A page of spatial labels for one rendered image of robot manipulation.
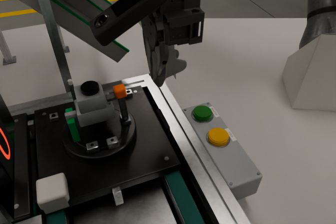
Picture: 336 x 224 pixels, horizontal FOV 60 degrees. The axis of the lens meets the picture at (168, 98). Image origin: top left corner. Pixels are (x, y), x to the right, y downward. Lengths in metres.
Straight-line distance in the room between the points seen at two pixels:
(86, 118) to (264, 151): 0.42
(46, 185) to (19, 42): 0.74
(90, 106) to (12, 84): 0.50
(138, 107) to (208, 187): 0.23
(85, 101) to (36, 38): 0.71
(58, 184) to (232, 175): 0.29
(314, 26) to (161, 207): 0.58
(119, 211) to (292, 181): 0.37
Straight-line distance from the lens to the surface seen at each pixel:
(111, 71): 0.93
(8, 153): 0.31
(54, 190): 0.51
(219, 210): 0.51
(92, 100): 0.50
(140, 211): 0.55
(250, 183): 0.56
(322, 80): 0.81
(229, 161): 0.56
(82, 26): 0.69
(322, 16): 0.85
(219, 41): 1.08
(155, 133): 0.58
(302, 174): 0.72
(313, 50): 0.75
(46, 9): 0.65
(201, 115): 0.61
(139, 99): 0.65
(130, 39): 1.08
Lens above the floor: 1.41
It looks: 42 degrees down
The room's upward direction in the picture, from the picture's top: straight up
